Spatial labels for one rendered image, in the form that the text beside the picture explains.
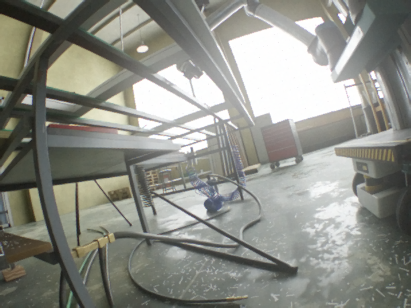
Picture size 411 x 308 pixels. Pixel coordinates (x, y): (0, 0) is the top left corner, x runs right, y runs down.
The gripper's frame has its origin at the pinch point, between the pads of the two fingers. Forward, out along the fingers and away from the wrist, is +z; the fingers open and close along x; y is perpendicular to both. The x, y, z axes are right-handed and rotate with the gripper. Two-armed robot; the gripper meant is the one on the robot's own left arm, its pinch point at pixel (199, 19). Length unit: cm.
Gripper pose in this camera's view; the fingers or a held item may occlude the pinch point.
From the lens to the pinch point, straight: 83.0
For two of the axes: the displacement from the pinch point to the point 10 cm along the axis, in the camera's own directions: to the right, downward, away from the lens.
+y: 3.1, 0.0, 9.5
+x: -9.2, 2.6, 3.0
